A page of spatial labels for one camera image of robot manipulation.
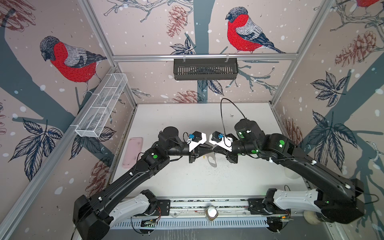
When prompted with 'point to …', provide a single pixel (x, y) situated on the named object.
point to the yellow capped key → (204, 156)
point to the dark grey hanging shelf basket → (205, 70)
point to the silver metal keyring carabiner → (213, 155)
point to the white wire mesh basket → (90, 123)
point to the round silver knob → (211, 212)
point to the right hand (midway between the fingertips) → (211, 150)
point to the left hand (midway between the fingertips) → (211, 149)
